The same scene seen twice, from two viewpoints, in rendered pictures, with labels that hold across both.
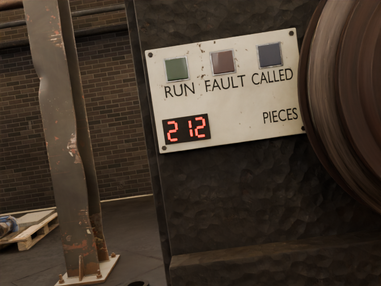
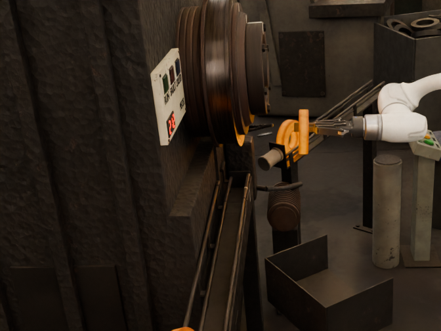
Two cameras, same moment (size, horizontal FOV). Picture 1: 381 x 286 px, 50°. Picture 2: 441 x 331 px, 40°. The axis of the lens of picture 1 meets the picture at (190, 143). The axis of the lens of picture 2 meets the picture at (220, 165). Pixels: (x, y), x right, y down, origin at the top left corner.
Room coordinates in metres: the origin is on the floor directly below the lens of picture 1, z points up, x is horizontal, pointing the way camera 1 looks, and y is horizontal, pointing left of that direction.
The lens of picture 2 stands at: (0.44, 1.40, 1.58)
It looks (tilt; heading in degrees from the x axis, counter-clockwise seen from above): 23 degrees down; 276
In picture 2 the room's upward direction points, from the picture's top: 6 degrees counter-clockwise
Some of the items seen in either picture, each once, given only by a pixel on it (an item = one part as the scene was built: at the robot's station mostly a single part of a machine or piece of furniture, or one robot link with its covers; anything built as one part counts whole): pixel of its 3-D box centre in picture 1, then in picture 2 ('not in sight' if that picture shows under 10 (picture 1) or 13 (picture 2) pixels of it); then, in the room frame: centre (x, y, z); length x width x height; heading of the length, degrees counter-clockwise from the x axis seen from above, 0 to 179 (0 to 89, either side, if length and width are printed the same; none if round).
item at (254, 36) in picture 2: not in sight; (258, 68); (0.49, -0.41, 1.11); 0.28 x 0.06 x 0.28; 87
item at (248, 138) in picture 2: not in sight; (240, 168); (0.59, -0.65, 0.68); 0.11 x 0.08 x 0.24; 177
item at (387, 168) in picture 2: not in sight; (386, 212); (-0.01, -1.02, 0.26); 0.12 x 0.12 x 0.52
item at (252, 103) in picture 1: (226, 91); (170, 94); (0.72, -0.07, 1.15); 0.26 x 0.02 x 0.18; 87
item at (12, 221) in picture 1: (10, 223); not in sight; (4.61, 2.15, 0.25); 0.40 x 0.24 x 0.22; 177
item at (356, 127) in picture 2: not in sight; (349, 127); (0.20, -0.59, 0.84); 0.09 x 0.08 x 0.07; 177
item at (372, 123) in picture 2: not in sight; (371, 127); (0.13, -0.59, 0.83); 0.09 x 0.06 x 0.09; 87
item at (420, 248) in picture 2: not in sight; (422, 198); (-0.17, -1.06, 0.31); 0.24 x 0.16 x 0.62; 87
